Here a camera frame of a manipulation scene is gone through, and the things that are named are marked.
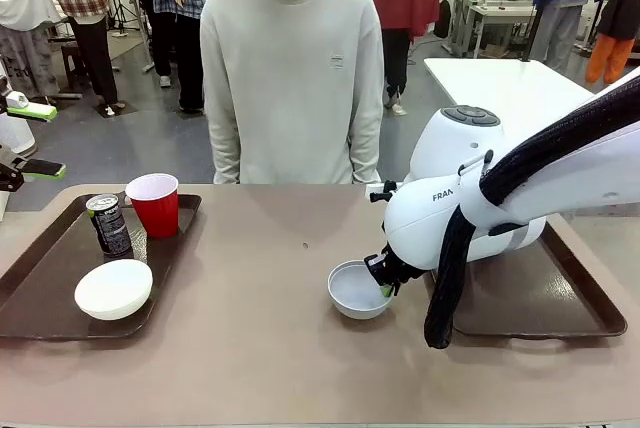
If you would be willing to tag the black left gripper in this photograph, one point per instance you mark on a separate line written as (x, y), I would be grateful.
(9, 173)

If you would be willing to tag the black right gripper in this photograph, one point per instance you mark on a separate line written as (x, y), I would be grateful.
(387, 268)

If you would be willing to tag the pale grey bowl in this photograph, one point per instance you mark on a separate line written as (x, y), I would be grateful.
(352, 298)

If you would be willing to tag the black drink can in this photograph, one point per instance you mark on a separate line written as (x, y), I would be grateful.
(112, 230)

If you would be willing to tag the red plastic cup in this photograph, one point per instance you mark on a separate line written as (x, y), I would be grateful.
(157, 213)

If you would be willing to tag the white bowl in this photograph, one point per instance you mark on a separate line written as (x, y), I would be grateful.
(112, 293)

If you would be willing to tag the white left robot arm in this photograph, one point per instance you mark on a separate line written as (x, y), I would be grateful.
(12, 133)

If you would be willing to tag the person's left forearm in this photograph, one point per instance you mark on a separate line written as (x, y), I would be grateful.
(366, 153)

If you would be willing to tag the person's right forearm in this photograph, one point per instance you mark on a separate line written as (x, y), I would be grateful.
(224, 153)

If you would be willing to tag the dark stool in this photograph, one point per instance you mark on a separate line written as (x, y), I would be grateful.
(71, 63)

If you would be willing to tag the brown plastic tray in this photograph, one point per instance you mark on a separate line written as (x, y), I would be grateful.
(50, 273)
(550, 298)

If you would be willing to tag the black tripod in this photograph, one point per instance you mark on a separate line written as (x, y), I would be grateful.
(125, 13)

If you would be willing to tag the white side table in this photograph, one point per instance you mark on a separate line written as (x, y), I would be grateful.
(500, 88)

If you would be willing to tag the person in beige sweatshirt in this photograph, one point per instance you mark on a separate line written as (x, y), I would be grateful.
(290, 73)

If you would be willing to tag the background workbench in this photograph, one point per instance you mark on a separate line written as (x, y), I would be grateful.
(490, 13)

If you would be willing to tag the black pole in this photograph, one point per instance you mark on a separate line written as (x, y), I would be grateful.
(537, 8)

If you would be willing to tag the bystander in orange trousers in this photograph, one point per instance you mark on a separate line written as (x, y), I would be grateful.
(612, 48)

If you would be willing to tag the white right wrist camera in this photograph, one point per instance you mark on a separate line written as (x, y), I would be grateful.
(375, 193)

